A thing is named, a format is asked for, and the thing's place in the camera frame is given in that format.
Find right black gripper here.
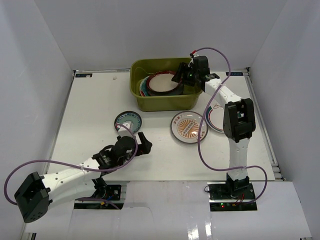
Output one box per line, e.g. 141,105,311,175
171,62,199,87

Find grey deer snowflake plate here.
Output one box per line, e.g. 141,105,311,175
147,85,184,97

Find beige plate dark red rim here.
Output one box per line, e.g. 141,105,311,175
146,70,182,94

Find teal scalloped plate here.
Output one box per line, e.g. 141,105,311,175
139,76,150,97

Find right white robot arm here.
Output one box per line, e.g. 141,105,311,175
172,54,256,200

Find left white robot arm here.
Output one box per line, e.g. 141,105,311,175
14,132,153,223

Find olive green plastic bin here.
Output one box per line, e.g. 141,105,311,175
129,57,202,112

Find small blue patterned plate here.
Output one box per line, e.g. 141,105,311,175
114,110,142,134

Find white orange sunburst plate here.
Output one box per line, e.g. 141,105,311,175
170,111,209,144

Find right table corner label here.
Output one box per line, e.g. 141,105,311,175
225,71,244,77

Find table corner label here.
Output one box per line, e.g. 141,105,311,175
74,73,93,78
225,71,244,77

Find white plate green rim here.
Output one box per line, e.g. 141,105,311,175
205,100,224,134

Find left table corner label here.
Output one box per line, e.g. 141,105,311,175
74,73,93,78

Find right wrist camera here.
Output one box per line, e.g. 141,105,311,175
189,51,199,62

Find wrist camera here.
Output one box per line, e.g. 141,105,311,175
115,121,131,134
189,51,199,62

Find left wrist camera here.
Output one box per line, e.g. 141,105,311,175
115,121,131,134

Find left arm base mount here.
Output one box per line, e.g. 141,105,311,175
73,184,124,210

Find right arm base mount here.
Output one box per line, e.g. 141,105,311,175
204,183,258,212

